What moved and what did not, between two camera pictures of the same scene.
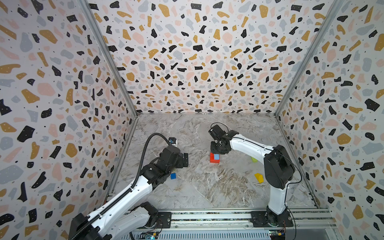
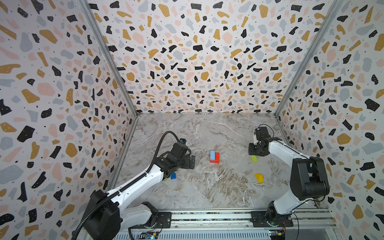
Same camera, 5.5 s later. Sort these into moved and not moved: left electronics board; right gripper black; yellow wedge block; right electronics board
Moved: right gripper black
Not moved: yellow wedge block; left electronics board; right electronics board
